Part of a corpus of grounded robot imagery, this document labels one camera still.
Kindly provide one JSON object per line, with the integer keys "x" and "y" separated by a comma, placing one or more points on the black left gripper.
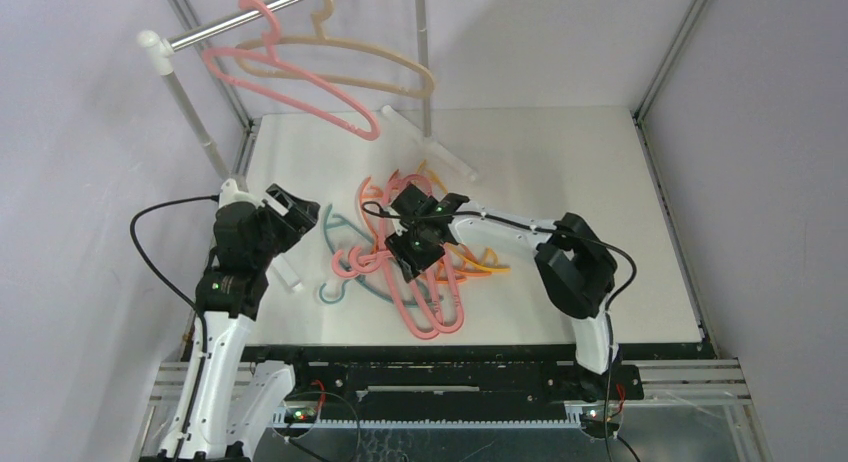
{"x": 301, "y": 216}

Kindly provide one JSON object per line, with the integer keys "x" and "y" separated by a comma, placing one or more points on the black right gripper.
{"x": 411, "y": 252}

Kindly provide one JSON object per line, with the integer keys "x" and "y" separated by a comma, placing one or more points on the beige plastic hanger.
{"x": 356, "y": 63}

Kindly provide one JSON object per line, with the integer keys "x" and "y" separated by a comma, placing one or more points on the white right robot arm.
{"x": 576, "y": 268}

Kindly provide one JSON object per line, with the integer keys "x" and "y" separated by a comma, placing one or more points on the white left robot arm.
{"x": 210, "y": 423}

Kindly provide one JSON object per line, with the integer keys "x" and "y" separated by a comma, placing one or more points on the orange plastic hanger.
{"x": 371, "y": 192}

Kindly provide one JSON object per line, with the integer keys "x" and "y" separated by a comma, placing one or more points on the teal plastic hanger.
{"x": 336, "y": 228}

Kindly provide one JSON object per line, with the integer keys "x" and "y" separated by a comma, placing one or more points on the yellow plastic hanger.
{"x": 468, "y": 264}

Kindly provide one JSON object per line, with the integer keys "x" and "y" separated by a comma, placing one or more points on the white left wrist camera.
{"x": 232, "y": 195}

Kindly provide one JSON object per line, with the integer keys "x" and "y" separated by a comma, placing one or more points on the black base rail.
{"x": 463, "y": 383}

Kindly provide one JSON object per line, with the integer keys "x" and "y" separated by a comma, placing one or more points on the aluminium frame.
{"x": 744, "y": 423}

